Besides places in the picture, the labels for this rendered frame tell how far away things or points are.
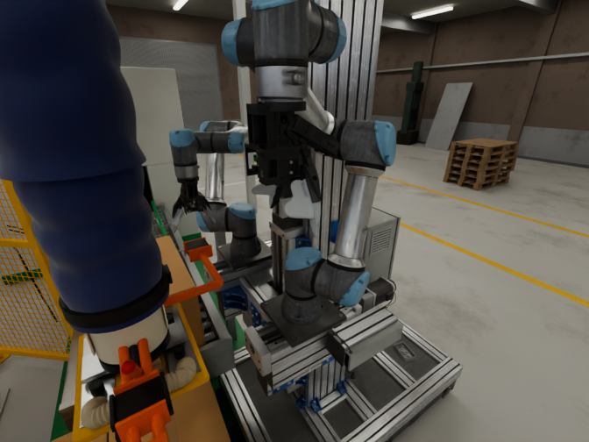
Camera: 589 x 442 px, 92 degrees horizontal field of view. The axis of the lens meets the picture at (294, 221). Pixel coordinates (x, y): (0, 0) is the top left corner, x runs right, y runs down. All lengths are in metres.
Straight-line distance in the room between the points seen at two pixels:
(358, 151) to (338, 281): 0.37
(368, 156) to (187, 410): 1.22
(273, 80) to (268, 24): 0.06
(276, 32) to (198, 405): 1.36
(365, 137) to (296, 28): 0.43
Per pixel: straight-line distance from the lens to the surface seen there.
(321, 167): 1.00
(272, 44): 0.43
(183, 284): 1.40
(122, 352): 0.82
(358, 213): 0.81
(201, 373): 0.87
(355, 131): 0.81
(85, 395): 0.93
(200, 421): 1.43
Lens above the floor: 1.73
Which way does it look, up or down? 24 degrees down
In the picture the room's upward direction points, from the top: straight up
